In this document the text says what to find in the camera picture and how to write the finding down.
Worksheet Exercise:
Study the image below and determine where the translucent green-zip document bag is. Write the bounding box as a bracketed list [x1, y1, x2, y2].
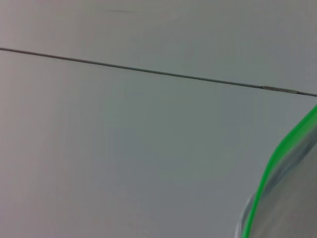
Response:
[234, 104, 317, 238]

